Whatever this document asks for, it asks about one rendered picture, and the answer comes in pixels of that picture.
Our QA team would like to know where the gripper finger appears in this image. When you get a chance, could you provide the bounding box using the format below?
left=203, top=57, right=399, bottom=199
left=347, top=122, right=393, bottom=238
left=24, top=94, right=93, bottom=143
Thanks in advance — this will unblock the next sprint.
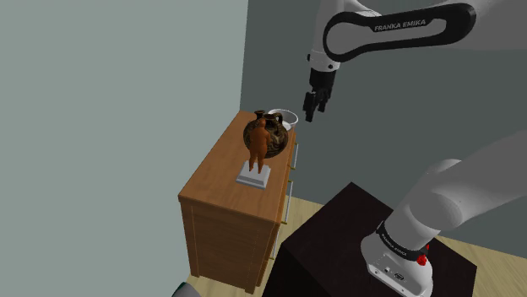
left=302, top=91, right=318, bottom=123
left=316, top=88, right=331, bottom=114

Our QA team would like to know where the white bowl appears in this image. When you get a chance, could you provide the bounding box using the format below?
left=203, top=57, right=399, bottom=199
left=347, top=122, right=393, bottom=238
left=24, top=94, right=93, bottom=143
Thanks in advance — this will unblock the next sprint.
left=268, top=108, right=299, bottom=132

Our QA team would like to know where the dark patterned round vase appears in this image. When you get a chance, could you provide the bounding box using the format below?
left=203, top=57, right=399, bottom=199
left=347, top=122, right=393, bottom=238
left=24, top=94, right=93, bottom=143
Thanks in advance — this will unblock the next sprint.
left=242, top=109, right=289, bottom=159

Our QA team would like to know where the orange figure on grey base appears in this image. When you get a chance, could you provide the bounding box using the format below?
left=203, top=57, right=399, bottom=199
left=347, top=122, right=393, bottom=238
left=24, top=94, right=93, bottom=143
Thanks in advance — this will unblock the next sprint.
left=236, top=118, right=272, bottom=191

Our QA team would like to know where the wooden chest of drawers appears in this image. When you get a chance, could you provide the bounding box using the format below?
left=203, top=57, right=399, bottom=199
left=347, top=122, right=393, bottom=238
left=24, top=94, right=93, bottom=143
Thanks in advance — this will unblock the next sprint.
left=177, top=110, right=300, bottom=295

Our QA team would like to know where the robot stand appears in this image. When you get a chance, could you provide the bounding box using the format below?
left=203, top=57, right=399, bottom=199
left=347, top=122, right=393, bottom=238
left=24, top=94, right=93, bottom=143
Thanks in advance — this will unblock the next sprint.
left=262, top=181, right=479, bottom=297

